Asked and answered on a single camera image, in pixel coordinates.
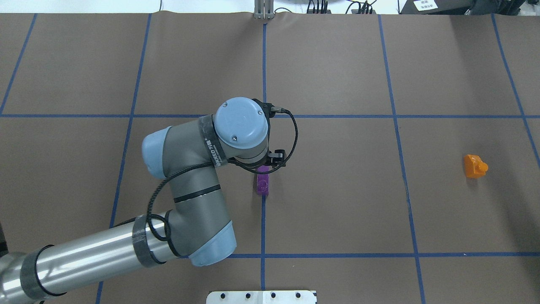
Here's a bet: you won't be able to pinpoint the purple trapezoid block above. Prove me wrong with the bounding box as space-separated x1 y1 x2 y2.
255 174 270 196

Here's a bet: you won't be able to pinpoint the orange trapezoid block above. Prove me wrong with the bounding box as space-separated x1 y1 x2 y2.
464 154 489 179

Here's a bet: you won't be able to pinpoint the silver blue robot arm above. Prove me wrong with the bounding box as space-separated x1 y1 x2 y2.
1 98 289 304

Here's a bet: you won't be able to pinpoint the black label printer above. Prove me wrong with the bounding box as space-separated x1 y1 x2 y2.
399 0 474 15

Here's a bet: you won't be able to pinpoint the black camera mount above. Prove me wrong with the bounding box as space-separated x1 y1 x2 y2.
266 149 287 168

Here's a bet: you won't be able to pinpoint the aluminium frame post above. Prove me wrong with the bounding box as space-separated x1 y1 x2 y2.
253 0 275 20

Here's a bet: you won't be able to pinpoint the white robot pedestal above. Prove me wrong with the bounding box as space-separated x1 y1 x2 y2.
205 290 318 304

